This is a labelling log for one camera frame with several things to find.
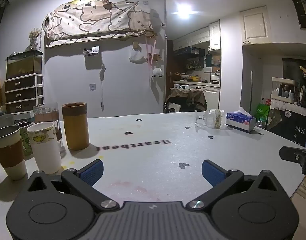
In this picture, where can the white shelf with bottles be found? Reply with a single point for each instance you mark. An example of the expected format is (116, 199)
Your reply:
(284, 90)

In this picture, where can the ceiling light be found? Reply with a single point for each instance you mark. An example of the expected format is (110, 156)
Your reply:
(184, 10)

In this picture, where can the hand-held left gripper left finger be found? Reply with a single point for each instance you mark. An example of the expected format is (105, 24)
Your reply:
(92, 172)

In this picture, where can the cream kitchen wall cabinets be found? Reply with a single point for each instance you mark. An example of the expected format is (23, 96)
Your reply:
(196, 38)

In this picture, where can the grey cup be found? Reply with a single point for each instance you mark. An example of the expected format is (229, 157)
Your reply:
(3, 121)

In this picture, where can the glass cup with brown band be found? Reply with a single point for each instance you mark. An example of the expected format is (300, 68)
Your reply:
(46, 117)

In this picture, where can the wall-mounted holder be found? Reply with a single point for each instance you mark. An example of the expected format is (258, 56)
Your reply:
(91, 50)

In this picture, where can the white hanging bag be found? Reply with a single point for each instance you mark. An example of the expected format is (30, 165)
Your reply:
(136, 56)

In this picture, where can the cream wall cabinet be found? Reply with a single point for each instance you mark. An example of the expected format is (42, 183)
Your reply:
(255, 25)

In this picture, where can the dried flower bunch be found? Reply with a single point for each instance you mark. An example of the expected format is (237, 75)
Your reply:
(34, 36)

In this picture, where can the clear glass cup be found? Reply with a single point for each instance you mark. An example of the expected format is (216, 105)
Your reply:
(210, 119)

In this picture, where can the white cup with printed band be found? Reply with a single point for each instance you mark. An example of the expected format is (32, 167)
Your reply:
(45, 152)

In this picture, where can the blue white tissue box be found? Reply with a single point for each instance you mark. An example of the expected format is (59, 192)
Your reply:
(240, 122)

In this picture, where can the glass fish tank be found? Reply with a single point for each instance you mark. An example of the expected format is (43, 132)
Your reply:
(24, 64)

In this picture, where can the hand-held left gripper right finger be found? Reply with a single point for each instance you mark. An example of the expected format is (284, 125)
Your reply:
(212, 172)

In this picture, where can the green bag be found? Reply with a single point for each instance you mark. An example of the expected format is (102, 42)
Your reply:
(262, 111)

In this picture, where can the kitchen spice rack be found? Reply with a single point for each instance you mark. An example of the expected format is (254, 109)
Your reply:
(194, 63)

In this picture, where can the chair with brown clothing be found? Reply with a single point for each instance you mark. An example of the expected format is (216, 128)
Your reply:
(189, 98)

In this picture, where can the pink hanging ribbon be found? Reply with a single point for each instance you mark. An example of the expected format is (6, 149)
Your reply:
(151, 55)

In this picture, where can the brown cylindrical cup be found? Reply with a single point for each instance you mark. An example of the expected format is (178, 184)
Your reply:
(75, 127)

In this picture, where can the white drawer unit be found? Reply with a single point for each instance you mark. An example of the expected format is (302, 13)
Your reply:
(23, 93)

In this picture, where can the metal-rim cup with brown sleeve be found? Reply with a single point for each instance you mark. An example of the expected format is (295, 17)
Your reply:
(10, 155)

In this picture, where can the green printed cup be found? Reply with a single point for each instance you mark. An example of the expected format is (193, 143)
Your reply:
(26, 138)

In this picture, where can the printed blanket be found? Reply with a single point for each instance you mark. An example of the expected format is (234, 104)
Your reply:
(100, 21)

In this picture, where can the white plush toy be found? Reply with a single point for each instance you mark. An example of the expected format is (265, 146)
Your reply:
(157, 72)

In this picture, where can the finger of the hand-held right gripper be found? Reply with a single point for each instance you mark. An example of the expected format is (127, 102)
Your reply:
(292, 154)

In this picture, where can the black lettered board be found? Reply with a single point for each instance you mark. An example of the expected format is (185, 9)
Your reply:
(291, 127)

